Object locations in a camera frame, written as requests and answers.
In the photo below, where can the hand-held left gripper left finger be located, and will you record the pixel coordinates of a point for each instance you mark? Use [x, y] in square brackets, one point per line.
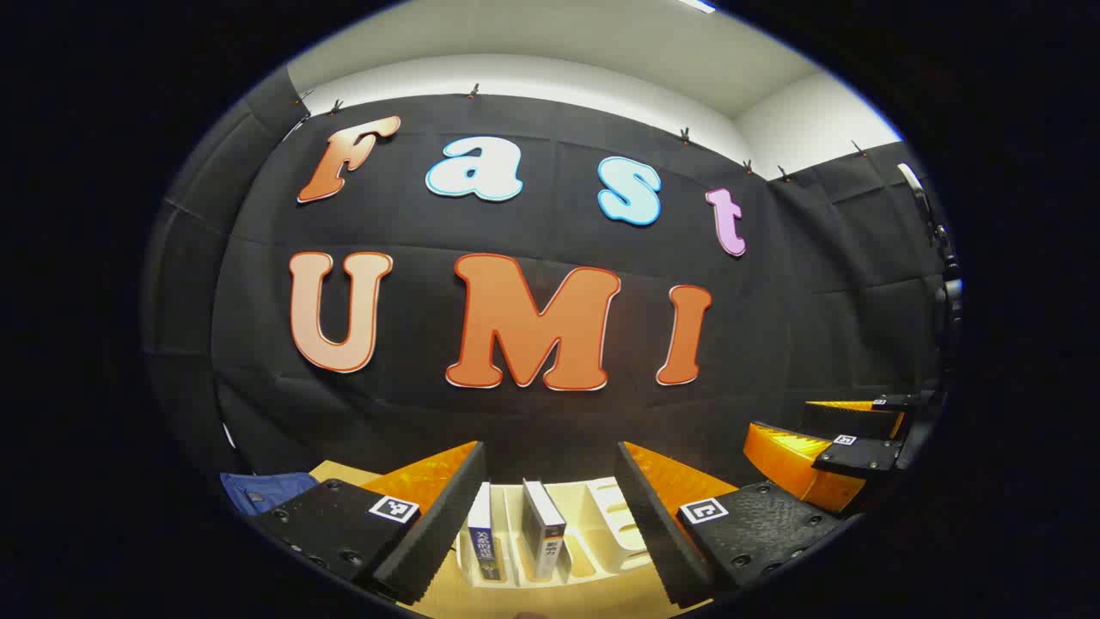
[438, 533]

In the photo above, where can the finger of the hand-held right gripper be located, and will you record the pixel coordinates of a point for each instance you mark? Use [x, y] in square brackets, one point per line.
[859, 456]
[846, 421]

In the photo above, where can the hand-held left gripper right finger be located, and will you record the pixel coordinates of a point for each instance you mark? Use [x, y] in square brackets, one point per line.
[657, 533]

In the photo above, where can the blue cover book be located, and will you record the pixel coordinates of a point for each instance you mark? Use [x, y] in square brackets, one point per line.
[481, 542]

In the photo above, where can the cream bookshelf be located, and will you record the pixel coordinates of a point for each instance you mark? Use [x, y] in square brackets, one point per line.
[601, 516]

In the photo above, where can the white spine book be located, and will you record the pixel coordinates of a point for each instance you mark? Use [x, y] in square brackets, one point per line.
[550, 542]

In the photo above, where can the blue schoolbag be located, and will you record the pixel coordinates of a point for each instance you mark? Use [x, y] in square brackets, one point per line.
[258, 492]

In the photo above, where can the black pole with white tip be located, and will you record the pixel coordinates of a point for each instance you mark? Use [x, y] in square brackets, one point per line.
[945, 258]

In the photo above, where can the black backdrop cloth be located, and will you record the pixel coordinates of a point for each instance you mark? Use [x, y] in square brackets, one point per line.
[412, 215]

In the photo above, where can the ceiling light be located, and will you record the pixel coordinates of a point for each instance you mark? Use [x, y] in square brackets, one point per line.
[696, 4]

